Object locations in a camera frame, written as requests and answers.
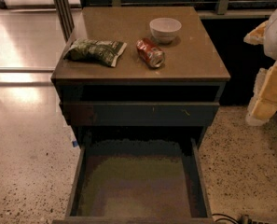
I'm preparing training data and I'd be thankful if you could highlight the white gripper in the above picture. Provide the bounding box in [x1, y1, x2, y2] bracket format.
[243, 8, 277, 126]

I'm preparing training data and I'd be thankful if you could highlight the red coke can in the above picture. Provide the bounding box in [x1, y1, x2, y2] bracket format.
[136, 38, 165, 69]

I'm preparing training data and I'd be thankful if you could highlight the dark wooden drawer cabinet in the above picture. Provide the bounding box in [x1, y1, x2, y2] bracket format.
[51, 7, 230, 144]

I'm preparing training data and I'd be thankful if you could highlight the closed top drawer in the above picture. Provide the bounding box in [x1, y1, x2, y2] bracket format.
[60, 102, 219, 127]

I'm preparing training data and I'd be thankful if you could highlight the white ceramic bowl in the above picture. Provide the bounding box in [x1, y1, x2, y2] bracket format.
[149, 18, 182, 44]

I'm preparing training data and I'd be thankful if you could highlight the green chip bag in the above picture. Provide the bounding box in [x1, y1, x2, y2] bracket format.
[64, 38, 127, 67]

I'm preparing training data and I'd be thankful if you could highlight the blue tape piece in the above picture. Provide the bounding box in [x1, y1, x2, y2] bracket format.
[72, 140, 78, 147]

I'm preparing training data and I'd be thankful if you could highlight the black floor cable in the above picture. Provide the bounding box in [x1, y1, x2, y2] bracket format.
[212, 213, 277, 224]

